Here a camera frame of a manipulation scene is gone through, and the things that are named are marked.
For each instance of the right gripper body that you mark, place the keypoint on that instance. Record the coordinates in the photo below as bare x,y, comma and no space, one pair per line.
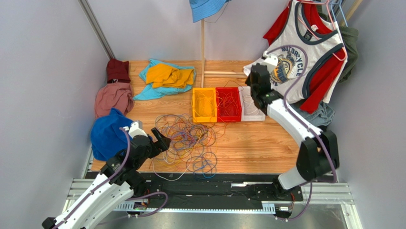
253,76

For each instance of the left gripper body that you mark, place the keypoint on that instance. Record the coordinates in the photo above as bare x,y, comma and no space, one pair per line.
152,151

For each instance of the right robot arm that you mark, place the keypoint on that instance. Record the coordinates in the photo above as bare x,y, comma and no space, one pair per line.
318,150

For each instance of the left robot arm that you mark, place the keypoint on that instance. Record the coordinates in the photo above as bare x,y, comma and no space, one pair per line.
104,187

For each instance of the white plastic bin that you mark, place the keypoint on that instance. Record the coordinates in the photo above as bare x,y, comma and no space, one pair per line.
250,113

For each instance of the blue cloth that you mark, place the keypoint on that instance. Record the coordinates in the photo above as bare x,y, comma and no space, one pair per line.
107,138

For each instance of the red plastic bin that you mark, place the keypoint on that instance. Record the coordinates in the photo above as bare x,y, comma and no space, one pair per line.
228,104

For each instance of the white motorcycle tank top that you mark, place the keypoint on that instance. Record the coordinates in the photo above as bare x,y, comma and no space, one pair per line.
317,41

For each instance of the cyan shirt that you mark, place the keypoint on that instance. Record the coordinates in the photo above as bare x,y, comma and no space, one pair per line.
149,93

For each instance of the wooden stand pole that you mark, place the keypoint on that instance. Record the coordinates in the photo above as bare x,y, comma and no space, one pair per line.
213,74

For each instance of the yellow plastic bin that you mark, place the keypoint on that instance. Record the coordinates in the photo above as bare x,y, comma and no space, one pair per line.
204,105

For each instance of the pink cloth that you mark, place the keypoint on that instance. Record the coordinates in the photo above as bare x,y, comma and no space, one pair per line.
114,95

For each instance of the mustard yellow shirt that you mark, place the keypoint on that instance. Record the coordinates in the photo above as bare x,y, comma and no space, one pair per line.
163,75

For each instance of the grey denim shorts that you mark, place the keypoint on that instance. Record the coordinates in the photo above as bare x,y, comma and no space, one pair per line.
322,116

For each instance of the maroon cloth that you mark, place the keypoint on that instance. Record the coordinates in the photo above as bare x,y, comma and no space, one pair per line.
118,71

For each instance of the blue bucket hat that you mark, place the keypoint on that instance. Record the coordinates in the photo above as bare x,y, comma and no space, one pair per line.
202,9

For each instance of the olive green garment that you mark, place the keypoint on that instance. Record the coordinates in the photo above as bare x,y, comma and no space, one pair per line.
349,36

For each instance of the pink clothes hanger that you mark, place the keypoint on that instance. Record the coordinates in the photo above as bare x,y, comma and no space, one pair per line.
330,19

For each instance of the aluminium corner profile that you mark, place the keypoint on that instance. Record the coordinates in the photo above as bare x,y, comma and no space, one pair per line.
86,7

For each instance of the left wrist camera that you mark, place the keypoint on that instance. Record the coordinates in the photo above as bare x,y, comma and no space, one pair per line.
135,129

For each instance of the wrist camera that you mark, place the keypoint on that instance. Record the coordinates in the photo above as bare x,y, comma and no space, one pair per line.
135,129
270,61

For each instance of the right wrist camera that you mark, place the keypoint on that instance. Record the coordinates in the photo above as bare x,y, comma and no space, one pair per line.
270,61

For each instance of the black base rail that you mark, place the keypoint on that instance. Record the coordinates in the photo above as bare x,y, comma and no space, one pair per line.
223,191

